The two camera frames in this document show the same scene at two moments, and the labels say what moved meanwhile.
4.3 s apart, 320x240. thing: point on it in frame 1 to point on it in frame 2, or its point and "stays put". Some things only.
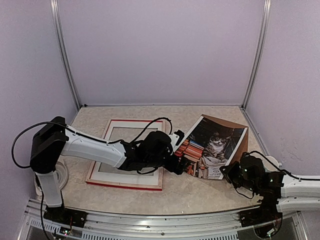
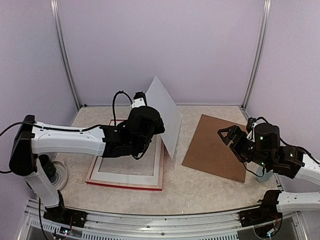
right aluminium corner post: (260, 53) stays put
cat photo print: (208, 147) to (158, 97)
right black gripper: (229, 171) to (236, 146)
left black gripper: (181, 167) to (160, 128)
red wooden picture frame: (128, 130) stays put
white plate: (62, 175) stays put
